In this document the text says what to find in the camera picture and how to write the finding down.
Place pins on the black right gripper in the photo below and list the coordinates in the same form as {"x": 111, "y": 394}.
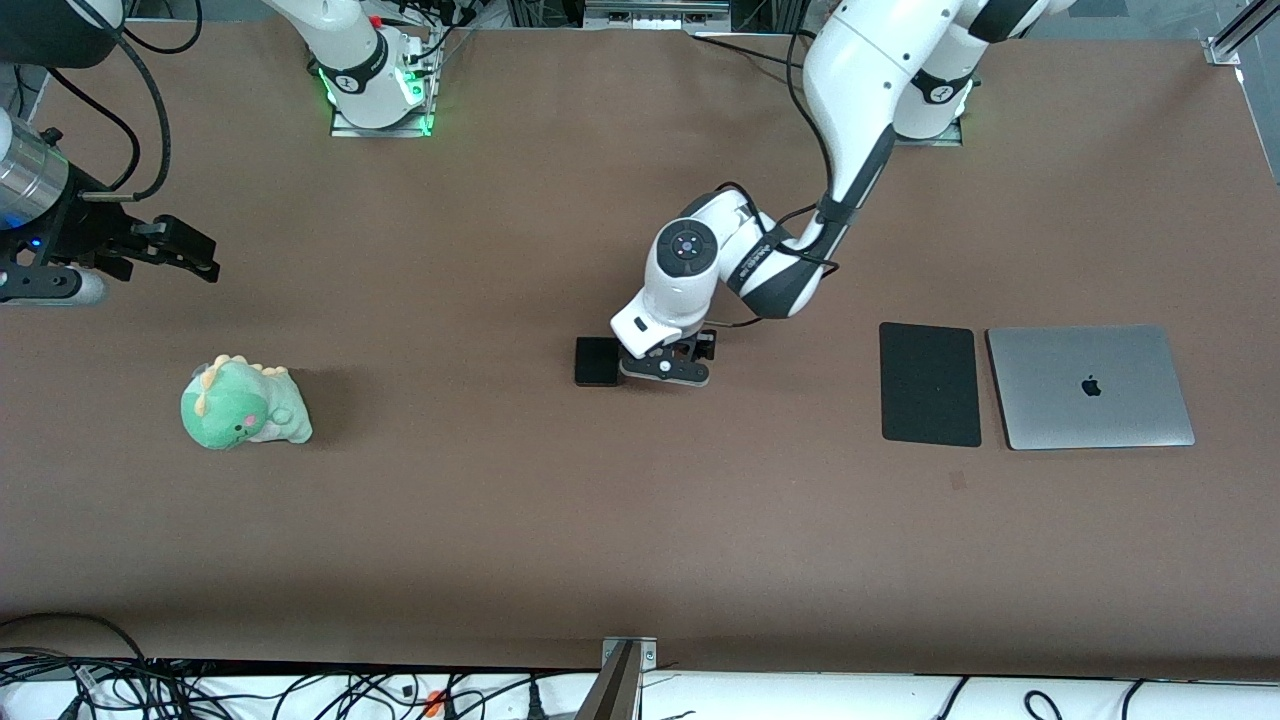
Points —
{"x": 88, "y": 233}

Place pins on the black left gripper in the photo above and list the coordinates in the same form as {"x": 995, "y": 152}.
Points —
{"x": 703, "y": 345}

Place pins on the black phone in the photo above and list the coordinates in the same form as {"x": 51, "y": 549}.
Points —
{"x": 595, "y": 362}

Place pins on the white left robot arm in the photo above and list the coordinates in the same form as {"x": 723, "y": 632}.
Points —
{"x": 860, "y": 60}

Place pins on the black mouse pad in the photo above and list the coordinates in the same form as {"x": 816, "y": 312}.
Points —
{"x": 930, "y": 385}

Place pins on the green dinosaur plush toy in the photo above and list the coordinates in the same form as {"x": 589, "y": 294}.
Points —
{"x": 235, "y": 405}

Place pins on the silver closed laptop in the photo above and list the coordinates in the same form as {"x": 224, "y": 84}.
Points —
{"x": 1090, "y": 388}

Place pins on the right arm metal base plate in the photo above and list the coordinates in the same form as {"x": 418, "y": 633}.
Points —
{"x": 342, "y": 130}

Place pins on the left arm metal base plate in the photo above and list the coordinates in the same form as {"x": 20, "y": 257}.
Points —
{"x": 955, "y": 141}

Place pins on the metal table edge bracket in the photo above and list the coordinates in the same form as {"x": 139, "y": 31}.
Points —
{"x": 625, "y": 680}

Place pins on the aluminium frame profile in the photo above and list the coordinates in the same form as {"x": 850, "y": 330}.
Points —
{"x": 1235, "y": 40}

